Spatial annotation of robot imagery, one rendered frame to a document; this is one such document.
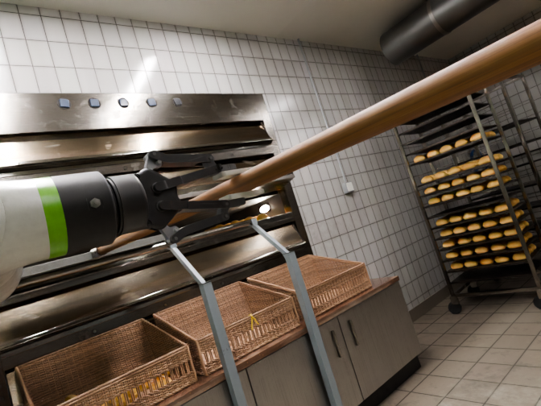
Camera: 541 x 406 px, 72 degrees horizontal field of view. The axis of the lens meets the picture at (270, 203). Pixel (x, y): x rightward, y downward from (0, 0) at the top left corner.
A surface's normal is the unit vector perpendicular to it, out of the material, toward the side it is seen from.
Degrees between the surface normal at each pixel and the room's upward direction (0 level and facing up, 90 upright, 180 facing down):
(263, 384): 90
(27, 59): 90
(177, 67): 90
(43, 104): 90
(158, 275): 70
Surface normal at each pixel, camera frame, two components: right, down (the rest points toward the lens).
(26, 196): 0.50, -0.59
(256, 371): 0.58, -0.26
